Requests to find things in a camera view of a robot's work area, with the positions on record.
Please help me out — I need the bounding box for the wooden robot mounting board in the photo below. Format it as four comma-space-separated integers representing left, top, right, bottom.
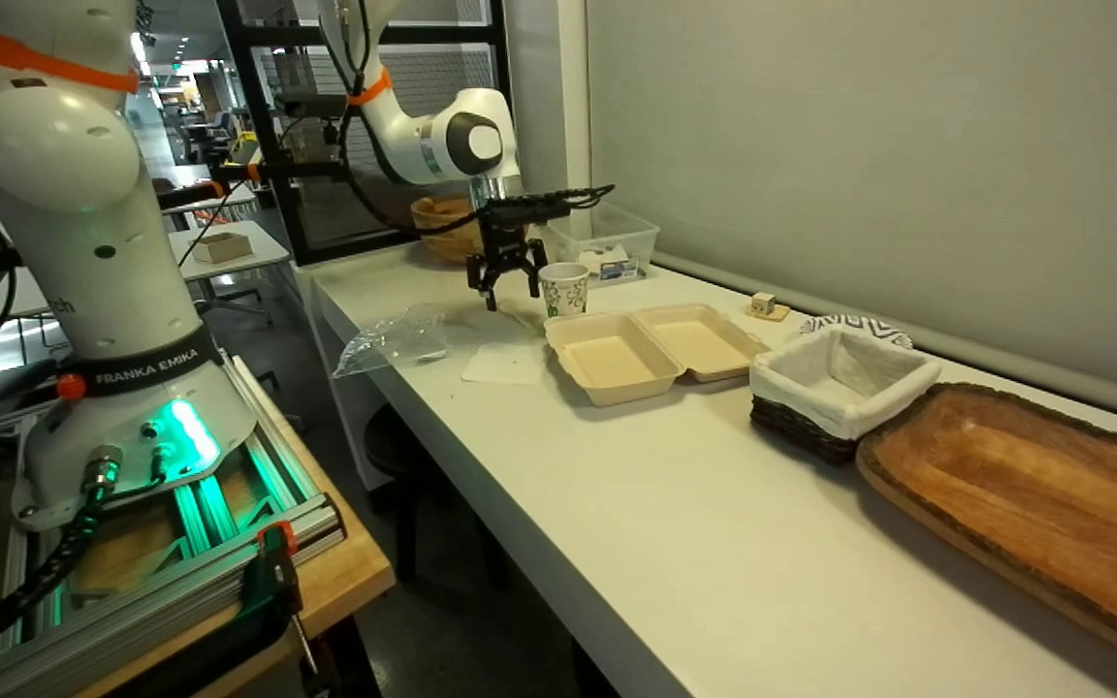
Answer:
0, 354, 399, 698

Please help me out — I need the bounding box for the small beige object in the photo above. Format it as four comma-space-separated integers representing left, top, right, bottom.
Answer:
744, 291, 791, 326

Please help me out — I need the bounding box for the black metal frame rack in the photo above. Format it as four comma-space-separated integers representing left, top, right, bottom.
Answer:
212, 0, 522, 269

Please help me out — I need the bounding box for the small cardboard box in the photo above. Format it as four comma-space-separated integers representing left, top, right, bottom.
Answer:
194, 228, 256, 269

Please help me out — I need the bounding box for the blue and white packet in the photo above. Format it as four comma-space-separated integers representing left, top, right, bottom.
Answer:
578, 245, 647, 282

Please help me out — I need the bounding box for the green and black clamp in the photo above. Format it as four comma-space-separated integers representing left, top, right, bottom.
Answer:
235, 520, 328, 681

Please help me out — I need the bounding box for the patterned paper cup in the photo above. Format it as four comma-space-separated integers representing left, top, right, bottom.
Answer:
535, 260, 594, 323

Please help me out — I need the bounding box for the beige open clamshell container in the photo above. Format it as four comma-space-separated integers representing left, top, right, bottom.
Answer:
541, 300, 771, 406

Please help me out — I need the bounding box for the clear plastic container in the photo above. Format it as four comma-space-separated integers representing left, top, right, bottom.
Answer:
532, 202, 662, 286

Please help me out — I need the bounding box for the white paper napkin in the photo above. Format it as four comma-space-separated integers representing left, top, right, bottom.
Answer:
459, 339, 550, 389

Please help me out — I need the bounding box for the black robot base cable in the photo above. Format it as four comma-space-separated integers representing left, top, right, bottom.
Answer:
0, 444, 122, 665

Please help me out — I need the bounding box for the large wooden tray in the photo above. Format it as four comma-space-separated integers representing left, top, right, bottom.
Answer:
852, 380, 1117, 685

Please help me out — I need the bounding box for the black and white patterned item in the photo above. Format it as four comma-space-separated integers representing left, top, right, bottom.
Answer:
800, 305, 920, 349

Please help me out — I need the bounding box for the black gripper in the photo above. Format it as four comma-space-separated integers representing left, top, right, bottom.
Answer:
466, 197, 550, 314

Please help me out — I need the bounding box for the white plastic spoon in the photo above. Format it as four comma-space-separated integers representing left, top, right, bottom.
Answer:
495, 300, 550, 339

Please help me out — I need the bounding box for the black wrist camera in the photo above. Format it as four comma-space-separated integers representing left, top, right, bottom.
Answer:
478, 181, 616, 220

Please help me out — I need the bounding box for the dark basket with white liner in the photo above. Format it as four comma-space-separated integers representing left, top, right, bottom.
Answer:
744, 323, 947, 464

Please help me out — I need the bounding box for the woven wooden bowl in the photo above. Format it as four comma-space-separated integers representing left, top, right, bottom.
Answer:
406, 192, 487, 272

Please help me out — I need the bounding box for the clear plastic bag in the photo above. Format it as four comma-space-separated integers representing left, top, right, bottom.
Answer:
328, 303, 473, 384

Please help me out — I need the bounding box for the white background table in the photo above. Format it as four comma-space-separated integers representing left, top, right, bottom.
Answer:
166, 215, 296, 286

